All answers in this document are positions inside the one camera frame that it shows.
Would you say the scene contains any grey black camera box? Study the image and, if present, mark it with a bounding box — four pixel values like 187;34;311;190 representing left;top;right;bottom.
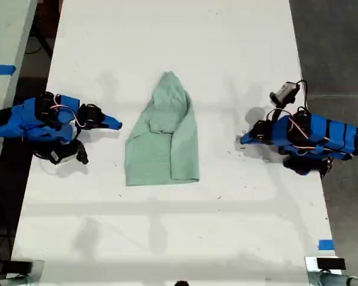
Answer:
269;81;301;107

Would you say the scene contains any small blue tape piece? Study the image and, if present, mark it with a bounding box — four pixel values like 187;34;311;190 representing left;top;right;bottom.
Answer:
318;238;335;251

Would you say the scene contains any small black box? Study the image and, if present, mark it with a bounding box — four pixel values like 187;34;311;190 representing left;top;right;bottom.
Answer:
316;257;347;271
9;259;34;273

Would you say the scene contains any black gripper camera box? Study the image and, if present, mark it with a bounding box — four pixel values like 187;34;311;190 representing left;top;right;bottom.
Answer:
47;139;90;166

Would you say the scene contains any white side table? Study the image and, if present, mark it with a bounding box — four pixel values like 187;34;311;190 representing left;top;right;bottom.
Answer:
0;0;39;193

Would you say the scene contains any black camera stalk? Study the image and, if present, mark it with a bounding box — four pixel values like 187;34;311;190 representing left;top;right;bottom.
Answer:
266;101;289;123

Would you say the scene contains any pale green T-shirt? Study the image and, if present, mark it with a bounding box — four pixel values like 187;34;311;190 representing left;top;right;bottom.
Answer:
125;70;201;188

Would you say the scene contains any metal mounting plate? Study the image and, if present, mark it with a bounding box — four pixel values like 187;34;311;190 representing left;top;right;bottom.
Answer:
304;255;347;275
5;259;45;281

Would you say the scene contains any black camera cable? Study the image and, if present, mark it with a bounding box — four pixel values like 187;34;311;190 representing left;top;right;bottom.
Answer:
295;79;309;113

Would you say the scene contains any white camera cable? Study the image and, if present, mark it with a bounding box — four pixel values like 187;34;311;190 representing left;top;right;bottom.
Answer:
39;157;63;177

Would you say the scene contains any grey tube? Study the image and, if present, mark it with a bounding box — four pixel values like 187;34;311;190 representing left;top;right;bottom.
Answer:
307;271;358;286
0;274;32;286

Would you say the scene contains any black floor cable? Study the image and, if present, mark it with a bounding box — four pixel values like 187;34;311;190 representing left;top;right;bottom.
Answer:
25;28;55;59

